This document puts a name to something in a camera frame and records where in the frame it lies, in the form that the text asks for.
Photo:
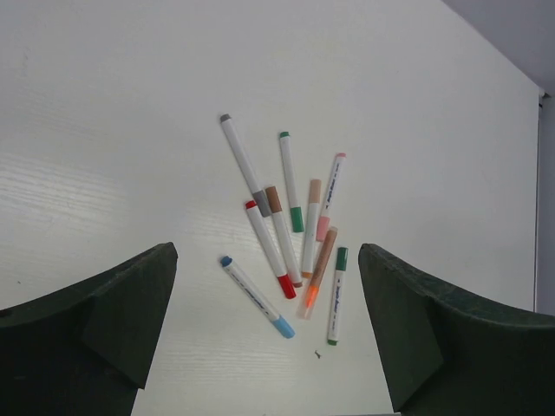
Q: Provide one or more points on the brown capped white marker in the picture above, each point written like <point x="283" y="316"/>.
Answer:
<point x="283" y="237"/>

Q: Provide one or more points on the red capped white marker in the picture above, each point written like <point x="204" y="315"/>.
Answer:
<point x="274" y="258"/>

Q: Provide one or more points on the beige capped white marker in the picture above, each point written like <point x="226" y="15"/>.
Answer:
<point x="311" y="228"/>

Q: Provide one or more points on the green capped marker upper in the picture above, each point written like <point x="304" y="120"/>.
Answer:
<point x="290" y="182"/>

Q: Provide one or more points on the orange tip tan marker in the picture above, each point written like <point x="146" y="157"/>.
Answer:
<point x="311" y="293"/>

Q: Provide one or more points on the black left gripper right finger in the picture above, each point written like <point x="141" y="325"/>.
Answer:
<point x="447" y="351"/>

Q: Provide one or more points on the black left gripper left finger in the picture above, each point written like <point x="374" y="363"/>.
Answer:
<point x="87" y="349"/>

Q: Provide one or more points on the pink capped white marker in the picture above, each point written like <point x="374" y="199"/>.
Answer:
<point x="329" y="197"/>

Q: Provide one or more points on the grey capped white marker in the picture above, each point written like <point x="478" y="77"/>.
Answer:
<point x="245" y="165"/>

